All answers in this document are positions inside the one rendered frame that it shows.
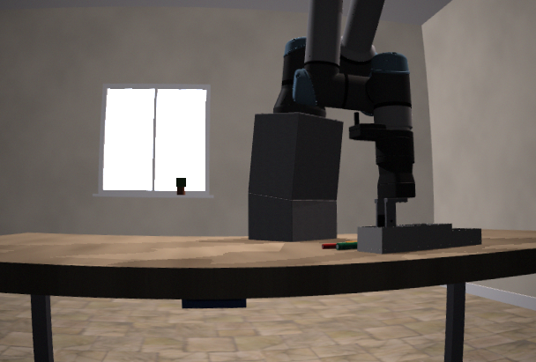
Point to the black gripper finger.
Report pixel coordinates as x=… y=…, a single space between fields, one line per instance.
x=380 y=212
x=390 y=210

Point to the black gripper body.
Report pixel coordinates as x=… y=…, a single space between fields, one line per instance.
x=394 y=149

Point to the grey rack of three bins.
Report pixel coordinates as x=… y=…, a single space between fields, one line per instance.
x=415 y=237

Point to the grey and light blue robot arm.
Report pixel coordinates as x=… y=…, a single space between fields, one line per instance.
x=317 y=82

